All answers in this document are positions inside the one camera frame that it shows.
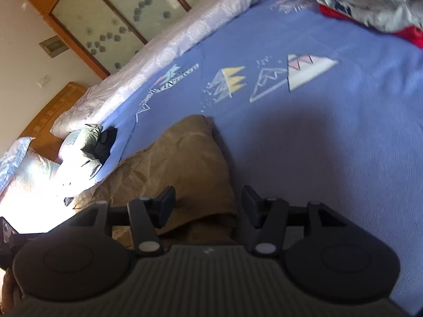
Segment brown linen pants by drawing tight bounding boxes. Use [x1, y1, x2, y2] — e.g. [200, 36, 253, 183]
[71, 115, 237, 248]

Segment floral pillow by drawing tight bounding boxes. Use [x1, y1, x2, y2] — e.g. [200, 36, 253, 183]
[1, 137, 59, 204]

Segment black folded garment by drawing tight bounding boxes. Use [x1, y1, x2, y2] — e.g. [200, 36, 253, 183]
[93, 126, 118, 165]

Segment light green folded garment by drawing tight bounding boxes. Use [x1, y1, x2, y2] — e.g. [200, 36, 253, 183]
[57, 123, 104, 183]

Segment wooden headboard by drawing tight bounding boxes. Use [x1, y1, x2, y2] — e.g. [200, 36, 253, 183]
[19, 82, 87, 162]

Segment white pink quilt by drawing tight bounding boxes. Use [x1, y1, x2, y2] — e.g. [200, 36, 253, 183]
[50, 0, 262, 139]

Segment blue patterned bed sheet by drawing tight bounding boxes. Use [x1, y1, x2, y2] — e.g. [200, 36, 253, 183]
[105, 0, 422, 314]

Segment wooden frosted glass wardrobe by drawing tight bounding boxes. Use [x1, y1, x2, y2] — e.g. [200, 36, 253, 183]
[29, 0, 200, 79]

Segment wall switch plate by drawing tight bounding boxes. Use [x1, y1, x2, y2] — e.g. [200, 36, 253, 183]
[37, 75, 51, 88]

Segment wall electrical panel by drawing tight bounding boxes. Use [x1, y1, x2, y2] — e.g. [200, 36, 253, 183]
[39, 35, 69, 58]

